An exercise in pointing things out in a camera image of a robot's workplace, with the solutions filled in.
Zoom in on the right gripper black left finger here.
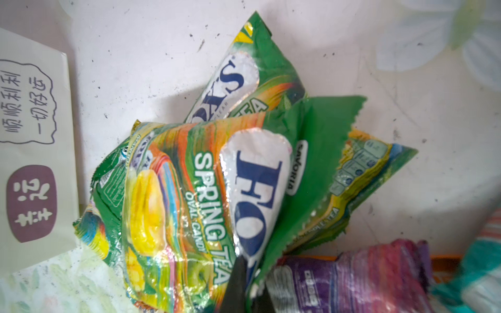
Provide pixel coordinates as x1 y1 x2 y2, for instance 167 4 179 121
219 256 247 313

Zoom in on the green candy bag lying flat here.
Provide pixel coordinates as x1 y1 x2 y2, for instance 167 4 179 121
73 138 130 270

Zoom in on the purple Fox's candy bag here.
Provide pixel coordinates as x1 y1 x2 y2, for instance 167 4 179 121
266 239 433 312

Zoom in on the teal snack bag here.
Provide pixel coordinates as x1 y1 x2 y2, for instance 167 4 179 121
432 209 500 312

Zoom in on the large white butterfly decoration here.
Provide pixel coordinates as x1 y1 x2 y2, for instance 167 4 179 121
377 1 500 92

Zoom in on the orange snack bag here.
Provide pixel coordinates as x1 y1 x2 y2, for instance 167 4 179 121
272 250 461 290

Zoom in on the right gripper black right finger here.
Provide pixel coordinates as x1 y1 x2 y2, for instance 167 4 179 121
251 286 275 313

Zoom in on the white printed paper bag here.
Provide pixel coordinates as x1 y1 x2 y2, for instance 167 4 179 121
1 30 79 276

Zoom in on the green Fox's candy bag rear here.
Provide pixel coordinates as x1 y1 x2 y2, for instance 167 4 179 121
185 13 307 123

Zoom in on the green Fox's Spring Tea bag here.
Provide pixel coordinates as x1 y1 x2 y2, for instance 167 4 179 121
121 96 366 312

